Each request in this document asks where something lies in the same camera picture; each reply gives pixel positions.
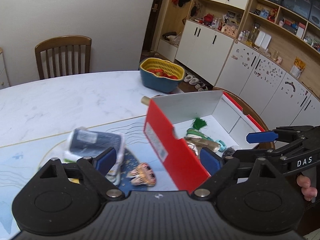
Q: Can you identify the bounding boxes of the yellow small carton box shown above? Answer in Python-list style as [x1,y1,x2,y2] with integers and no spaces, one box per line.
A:
[68,178,80,184]

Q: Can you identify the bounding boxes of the navy white wipes pack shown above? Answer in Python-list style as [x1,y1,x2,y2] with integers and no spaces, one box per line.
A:
[63,127,125,186]

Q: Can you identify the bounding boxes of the wooden roller handle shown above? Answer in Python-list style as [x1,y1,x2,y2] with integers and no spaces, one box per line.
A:
[141,96,151,106]

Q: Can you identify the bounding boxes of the silver foil snack pouch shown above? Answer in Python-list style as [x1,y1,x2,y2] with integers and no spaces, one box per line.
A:
[184,137,220,157]

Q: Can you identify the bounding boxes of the black items plastic bag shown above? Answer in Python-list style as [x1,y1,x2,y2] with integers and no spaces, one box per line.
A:
[222,147,236,158]

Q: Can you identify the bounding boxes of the red cardboard shoe box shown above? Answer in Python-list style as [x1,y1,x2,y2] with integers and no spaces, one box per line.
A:
[141,90,266,192]

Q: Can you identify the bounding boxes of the brown wooden chair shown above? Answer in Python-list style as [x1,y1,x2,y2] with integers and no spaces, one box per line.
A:
[35,35,92,80]

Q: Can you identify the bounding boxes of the person's right hand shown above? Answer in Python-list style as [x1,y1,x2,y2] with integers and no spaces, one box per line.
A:
[297,175,317,201]

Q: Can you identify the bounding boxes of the yellow and blue colander basket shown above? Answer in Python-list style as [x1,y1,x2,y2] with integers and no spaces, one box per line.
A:
[139,57,185,94]

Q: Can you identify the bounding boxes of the teal pencil sharpener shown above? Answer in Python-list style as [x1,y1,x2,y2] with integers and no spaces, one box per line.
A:
[215,140,227,152]

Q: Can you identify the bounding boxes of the white wall cabinet unit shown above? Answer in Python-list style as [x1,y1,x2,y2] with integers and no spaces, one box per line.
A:
[157,0,319,128]

